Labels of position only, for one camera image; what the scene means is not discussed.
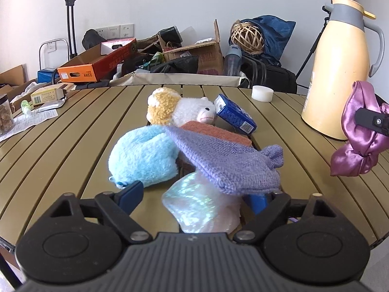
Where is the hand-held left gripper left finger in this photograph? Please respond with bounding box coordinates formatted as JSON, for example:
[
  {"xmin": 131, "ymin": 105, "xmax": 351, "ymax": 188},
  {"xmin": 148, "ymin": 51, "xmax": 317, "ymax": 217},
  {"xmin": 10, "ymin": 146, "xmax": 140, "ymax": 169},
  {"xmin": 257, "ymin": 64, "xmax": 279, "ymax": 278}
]
[{"xmin": 50, "ymin": 180, "xmax": 152, "ymax": 244}]

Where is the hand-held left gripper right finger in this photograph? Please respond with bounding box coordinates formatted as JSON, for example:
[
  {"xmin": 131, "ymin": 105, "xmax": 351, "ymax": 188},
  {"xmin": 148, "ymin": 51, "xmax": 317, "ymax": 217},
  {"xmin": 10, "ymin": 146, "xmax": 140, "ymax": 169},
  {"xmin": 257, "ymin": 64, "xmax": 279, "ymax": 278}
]
[{"xmin": 234, "ymin": 190, "xmax": 336, "ymax": 244}]

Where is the purple satin scrunchie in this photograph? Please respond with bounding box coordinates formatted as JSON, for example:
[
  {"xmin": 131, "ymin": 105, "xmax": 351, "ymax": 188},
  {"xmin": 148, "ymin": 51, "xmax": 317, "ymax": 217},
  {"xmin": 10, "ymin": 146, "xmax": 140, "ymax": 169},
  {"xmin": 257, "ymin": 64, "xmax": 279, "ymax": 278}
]
[{"xmin": 331, "ymin": 81, "xmax": 389, "ymax": 177}]

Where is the light blue plush toy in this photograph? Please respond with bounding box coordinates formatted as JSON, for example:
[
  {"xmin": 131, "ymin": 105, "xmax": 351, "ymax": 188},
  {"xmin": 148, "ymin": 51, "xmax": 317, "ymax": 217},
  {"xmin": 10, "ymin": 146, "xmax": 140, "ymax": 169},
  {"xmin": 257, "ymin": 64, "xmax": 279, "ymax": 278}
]
[{"xmin": 108, "ymin": 125, "xmax": 180, "ymax": 188}]

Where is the lavender knitted pouch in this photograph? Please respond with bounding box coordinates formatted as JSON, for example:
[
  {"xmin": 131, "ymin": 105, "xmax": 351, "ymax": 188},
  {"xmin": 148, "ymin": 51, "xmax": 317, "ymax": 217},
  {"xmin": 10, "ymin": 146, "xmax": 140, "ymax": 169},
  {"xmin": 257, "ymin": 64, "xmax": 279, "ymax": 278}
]
[{"xmin": 162, "ymin": 125, "xmax": 284, "ymax": 196}]

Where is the iridescent plastic bag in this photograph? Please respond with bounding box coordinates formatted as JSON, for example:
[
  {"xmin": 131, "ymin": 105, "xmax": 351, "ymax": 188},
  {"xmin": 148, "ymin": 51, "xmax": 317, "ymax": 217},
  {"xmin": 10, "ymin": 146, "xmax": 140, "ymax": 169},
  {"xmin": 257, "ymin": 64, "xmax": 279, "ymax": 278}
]
[{"xmin": 162, "ymin": 170, "xmax": 242, "ymax": 234}]

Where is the blue tissue packet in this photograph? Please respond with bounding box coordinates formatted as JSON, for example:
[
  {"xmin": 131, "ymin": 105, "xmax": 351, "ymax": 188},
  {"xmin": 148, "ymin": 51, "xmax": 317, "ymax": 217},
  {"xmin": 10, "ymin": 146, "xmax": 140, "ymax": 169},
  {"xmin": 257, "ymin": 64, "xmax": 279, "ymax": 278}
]
[{"xmin": 213, "ymin": 94, "xmax": 257, "ymax": 134}]

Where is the yellow thermos jug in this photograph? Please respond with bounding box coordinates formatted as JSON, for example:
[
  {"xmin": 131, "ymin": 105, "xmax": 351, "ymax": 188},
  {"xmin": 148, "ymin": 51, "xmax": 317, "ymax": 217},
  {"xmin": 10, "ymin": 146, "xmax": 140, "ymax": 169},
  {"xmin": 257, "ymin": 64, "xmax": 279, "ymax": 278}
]
[{"xmin": 301, "ymin": 0, "xmax": 385, "ymax": 141}]

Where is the khaki folding table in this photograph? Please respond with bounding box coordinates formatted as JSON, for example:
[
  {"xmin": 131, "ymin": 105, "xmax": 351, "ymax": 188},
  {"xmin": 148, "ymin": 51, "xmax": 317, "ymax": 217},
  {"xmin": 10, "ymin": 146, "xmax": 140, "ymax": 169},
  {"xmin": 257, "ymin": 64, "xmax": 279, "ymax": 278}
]
[{"xmin": 0, "ymin": 83, "xmax": 389, "ymax": 250}]

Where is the rust red knitted pad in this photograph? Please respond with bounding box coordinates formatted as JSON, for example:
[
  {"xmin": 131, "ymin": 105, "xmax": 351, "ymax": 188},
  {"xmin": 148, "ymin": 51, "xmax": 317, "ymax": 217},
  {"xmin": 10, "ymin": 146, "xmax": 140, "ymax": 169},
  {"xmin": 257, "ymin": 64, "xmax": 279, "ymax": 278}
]
[{"xmin": 178, "ymin": 121, "xmax": 253, "ymax": 171}]

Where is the black tripod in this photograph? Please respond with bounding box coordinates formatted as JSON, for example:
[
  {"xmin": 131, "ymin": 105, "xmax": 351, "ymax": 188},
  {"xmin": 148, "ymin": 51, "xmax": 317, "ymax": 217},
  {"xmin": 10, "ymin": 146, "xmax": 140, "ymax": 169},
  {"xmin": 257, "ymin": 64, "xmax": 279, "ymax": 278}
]
[{"xmin": 295, "ymin": 4, "xmax": 332, "ymax": 80}]

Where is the white sheep plush toy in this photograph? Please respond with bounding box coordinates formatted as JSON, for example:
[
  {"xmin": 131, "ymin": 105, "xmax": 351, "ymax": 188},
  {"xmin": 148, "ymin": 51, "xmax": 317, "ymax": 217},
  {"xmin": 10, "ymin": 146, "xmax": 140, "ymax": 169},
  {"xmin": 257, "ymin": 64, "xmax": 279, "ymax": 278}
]
[{"xmin": 146, "ymin": 87, "xmax": 217, "ymax": 127}]

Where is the silver foil blister pack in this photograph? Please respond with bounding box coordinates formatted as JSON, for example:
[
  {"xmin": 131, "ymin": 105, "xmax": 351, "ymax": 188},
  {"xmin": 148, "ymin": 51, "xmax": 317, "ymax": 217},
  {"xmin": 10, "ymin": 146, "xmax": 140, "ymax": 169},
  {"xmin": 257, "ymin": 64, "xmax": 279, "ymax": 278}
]
[{"xmin": 38, "ymin": 96, "xmax": 67, "ymax": 113}]

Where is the dark blue bag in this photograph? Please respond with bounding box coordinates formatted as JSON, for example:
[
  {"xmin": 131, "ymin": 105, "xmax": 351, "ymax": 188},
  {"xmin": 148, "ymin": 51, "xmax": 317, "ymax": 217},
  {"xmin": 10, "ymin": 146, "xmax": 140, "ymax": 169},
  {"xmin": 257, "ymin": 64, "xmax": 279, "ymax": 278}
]
[{"xmin": 252, "ymin": 15, "xmax": 297, "ymax": 66}]

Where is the printed paper leaflet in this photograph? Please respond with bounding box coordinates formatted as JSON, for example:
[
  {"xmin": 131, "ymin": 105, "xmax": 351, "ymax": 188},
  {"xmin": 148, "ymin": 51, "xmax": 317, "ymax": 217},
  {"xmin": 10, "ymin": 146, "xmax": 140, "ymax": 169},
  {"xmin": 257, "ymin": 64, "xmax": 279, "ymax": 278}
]
[{"xmin": 10, "ymin": 109, "xmax": 59, "ymax": 133}]

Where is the yellow green medicine box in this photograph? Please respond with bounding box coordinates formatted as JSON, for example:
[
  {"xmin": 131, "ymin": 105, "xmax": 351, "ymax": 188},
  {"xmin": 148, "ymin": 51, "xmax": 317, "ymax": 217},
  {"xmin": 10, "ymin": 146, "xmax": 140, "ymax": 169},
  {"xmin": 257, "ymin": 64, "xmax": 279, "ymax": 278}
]
[{"xmin": 30, "ymin": 87, "xmax": 68, "ymax": 107}]

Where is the orange cardboard box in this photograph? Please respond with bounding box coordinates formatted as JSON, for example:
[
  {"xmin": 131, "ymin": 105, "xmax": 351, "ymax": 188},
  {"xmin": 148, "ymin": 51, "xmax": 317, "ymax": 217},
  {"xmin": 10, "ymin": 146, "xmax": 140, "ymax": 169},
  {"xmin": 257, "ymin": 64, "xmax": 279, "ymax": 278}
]
[{"xmin": 57, "ymin": 38, "xmax": 137, "ymax": 83}]

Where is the black cloth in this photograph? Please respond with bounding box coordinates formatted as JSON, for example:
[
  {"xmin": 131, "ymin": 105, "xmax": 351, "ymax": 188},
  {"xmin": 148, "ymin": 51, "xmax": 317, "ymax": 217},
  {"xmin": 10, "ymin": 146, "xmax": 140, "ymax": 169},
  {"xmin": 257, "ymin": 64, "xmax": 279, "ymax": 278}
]
[{"xmin": 122, "ymin": 55, "xmax": 199, "ymax": 75}]

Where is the grey water bottle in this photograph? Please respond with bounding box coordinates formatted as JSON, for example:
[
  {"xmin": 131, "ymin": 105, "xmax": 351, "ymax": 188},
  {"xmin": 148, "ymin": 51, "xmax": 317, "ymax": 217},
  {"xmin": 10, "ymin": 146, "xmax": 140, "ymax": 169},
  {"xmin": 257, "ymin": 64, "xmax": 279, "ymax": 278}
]
[{"xmin": 224, "ymin": 45, "xmax": 243, "ymax": 76}]

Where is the small blue box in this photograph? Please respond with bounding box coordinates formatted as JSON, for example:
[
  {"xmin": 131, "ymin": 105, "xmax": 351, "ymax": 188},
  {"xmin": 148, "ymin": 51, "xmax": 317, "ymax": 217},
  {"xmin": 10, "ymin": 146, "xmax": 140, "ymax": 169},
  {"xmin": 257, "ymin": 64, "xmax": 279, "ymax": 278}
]
[{"xmin": 37, "ymin": 68, "xmax": 58, "ymax": 83}]

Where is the clear snack jar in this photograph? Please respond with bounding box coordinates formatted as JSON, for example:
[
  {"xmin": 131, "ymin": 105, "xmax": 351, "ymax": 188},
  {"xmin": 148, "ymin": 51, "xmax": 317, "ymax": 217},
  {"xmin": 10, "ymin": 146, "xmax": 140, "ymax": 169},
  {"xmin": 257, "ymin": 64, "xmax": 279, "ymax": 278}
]
[{"xmin": 0, "ymin": 94, "xmax": 16, "ymax": 137}]

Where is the woven rattan ball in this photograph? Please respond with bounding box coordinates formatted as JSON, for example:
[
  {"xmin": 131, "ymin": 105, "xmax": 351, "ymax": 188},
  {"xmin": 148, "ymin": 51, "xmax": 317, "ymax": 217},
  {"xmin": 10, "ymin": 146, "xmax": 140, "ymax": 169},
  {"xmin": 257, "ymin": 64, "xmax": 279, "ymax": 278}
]
[{"xmin": 231, "ymin": 21, "xmax": 265, "ymax": 54}]

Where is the open brown cardboard box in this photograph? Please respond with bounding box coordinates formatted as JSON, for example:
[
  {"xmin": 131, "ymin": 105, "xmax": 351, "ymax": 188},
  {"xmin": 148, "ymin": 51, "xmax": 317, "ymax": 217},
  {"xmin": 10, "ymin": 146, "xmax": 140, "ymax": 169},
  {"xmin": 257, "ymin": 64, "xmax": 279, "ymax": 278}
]
[{"xmin": 158, "ymin": 19, "xmax": 225, "ymax": 75}]

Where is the black soft bag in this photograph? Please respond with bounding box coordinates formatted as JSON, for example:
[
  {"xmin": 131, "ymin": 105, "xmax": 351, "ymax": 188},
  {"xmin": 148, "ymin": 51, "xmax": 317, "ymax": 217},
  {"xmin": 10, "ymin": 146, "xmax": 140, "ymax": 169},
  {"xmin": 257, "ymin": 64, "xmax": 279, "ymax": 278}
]
[{"xmin": 82, "ymin": 29, "xmax": 107, "ymax": 50}]

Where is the black boxy device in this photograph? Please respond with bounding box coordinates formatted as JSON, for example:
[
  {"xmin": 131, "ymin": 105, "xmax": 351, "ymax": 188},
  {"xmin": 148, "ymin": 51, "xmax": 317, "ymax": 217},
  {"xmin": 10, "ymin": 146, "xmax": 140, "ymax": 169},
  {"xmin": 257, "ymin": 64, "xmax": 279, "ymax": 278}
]
[{"xmin": 159, "ymin": 26, "xmax": 183, "ymax": 43}]

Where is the large open cardboard box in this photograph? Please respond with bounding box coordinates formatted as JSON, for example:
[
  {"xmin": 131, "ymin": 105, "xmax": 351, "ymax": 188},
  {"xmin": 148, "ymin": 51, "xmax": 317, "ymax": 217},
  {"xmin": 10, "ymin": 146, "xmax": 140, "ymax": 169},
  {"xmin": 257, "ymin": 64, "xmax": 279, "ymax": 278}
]
[{"xmin": 0, "ymin": 64, "xmax": 37, "ymax": 104}]

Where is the chrome tube frame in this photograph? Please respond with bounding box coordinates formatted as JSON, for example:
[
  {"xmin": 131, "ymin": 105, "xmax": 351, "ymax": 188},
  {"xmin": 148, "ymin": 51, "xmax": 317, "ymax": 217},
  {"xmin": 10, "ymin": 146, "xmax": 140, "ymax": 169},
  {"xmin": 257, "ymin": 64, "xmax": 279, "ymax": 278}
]
[{"xmin": 38, "ymin": 38, "xmax": 69, "ymax": 67}]

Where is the black wagon pull handle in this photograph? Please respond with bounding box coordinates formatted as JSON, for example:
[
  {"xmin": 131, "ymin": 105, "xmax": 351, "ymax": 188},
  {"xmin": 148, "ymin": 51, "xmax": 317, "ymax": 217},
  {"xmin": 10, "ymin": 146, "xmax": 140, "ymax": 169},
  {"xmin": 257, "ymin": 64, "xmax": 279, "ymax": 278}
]
[{"xmin": 60, "ymin": 0, "xmax": 80, "ymax": 61}]

